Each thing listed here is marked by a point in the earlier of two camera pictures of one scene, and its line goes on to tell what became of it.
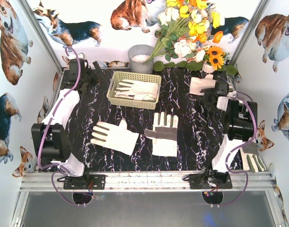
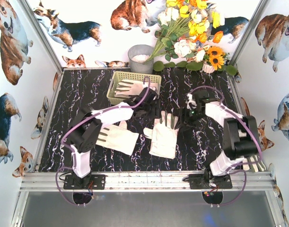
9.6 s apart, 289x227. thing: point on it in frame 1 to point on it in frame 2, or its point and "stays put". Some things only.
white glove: (138, 91) stays put
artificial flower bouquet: (185, 27) stays put
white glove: (251, 159) stays put
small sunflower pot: (214, 59) stays put
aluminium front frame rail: (44, 181) stays put
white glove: (118, 138) stays put
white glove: (197, 84) to (163, 135)
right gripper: (210, 97) to (186, 117)
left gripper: (89, 77) to (145, 109)
